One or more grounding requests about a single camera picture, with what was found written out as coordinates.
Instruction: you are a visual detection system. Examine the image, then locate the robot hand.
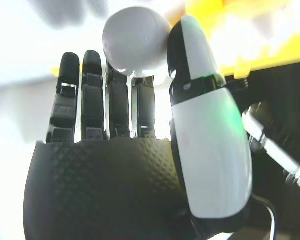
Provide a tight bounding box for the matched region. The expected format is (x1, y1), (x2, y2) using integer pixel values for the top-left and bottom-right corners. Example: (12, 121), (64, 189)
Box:
(23, 14), (253, 240)

